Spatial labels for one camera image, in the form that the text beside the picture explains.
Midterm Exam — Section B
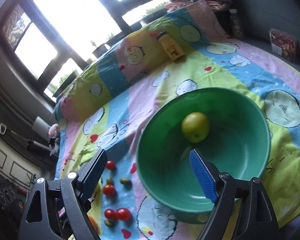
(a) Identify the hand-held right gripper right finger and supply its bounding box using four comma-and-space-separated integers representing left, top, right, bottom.
189, 149, 282, 240

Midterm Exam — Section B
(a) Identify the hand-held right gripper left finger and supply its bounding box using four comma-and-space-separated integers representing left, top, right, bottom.
19, 149, 108, 240

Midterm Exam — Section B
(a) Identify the green plastic bowl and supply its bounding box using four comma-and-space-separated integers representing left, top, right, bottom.
136, 87, 271, 224

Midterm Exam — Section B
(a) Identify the orange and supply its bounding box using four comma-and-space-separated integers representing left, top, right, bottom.
88, 216, 99, 234

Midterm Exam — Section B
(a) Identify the yellow lemon back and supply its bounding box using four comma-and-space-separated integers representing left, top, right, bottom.
182, 112, 210, 143

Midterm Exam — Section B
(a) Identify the cartoon printed blanket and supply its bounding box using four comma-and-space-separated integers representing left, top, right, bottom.
54, 0, 300, 240

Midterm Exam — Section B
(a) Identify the yellow bear print bottle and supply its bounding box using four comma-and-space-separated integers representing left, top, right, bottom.
156, 31, 187, 62

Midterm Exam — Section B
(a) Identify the clear box of dried fruit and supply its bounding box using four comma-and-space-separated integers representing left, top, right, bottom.
269, 28, 297, 63

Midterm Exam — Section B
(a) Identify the dark glass bottle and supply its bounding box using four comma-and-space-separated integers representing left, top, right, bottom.
229, 9, 245, 38

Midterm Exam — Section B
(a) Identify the window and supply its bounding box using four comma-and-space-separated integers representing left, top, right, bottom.
0, 0, 174, 100

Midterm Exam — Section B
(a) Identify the grey sofa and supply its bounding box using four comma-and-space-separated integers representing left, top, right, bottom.
215, 0, 300, 80

